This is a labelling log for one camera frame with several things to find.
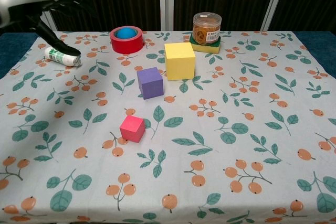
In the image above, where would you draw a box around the purple foam cube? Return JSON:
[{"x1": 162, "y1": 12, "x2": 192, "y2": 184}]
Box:
[{"x1": 136, "y1": 67, "x2": 165, "y2": 101}]

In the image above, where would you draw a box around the small red foam cube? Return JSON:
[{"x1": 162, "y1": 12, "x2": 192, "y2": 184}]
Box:
[{"x1": 119, "y1": 115, "x2": 146, "y2": 143}]

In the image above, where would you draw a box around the large yellow foam cube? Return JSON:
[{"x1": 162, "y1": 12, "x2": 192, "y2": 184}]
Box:
[{"x1": 164, "y1": 42, "x2": 197, "y2": 81}]

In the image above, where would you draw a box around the white green plastic bottle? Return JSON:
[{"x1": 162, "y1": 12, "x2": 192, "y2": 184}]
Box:
[{"x1": 44, "y1": 47, "x2": 83, "y2": 67}]

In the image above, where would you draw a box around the blue ball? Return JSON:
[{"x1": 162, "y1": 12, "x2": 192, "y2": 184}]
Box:
[{"x1": 116, "y1": 28, "x2": 137, "y2": 40}]

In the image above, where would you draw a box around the red tape roll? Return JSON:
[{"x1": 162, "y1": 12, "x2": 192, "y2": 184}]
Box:
[{"x1": 109, "y1": 26, "x2": 144, "y2": 54}]

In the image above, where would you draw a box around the clear jar of rubber bands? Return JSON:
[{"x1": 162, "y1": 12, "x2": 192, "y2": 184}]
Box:
[{"x1": 193, "y1": 12, "x2": 223, "y2": 45}]

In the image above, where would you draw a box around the yellow green sponge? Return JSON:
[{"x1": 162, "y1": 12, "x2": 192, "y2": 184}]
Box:
[{"x1": 189, "y1": 36, "x2": 221, "y2": 54}]

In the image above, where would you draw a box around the floral print tablecloth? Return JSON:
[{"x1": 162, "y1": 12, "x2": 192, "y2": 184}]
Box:
[{"x1": 0, "y1": 31, "x2": 336, "y2": 224}]

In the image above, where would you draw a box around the white partition frame post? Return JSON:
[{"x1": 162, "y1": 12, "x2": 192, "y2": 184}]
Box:
[
  {"x1": 159, "y1": 0, "x2": 175, "y2": 31},
  {"x1": 260, "y1": 0, "x2": 289, "y2": 32},
  {"x1": 18, "y1": 0, "x2": 57, "y2": 32}
]

